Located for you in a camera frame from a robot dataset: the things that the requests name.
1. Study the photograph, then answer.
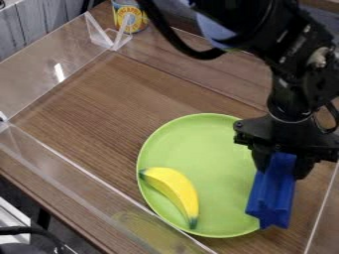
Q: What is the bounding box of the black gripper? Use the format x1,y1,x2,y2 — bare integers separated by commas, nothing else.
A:
233,115,339,181

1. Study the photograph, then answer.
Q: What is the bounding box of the blue star-shaped block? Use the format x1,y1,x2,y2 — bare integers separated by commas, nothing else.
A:
245,153,296,229

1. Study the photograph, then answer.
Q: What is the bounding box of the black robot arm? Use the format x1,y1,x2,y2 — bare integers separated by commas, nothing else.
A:
136,0,339,180

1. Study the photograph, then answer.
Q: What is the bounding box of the green plate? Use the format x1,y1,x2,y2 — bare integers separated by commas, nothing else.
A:
136,113,258,238

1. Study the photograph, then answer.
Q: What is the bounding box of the yellow toy banana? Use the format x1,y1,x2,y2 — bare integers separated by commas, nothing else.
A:
137,167,200,229

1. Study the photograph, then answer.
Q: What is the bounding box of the clear acrylic enclosure wall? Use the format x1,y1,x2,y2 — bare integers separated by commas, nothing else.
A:
0,18,339,254

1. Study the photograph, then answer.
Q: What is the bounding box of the black cable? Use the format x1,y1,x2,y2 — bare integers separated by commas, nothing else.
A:
0,225,65,254

